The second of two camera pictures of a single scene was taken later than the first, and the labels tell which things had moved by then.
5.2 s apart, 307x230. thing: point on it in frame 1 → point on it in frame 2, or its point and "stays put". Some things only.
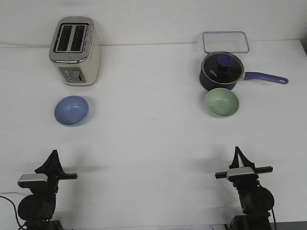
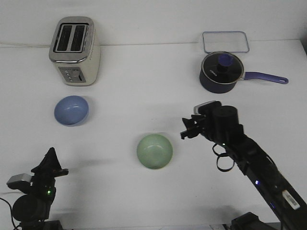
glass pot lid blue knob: [222, 67] stays put
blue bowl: [71, 110] stays put
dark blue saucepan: [224, 69] stays put
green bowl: [222, 102] → [154, 151]
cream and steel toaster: [76, 50] stays put
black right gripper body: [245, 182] → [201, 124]
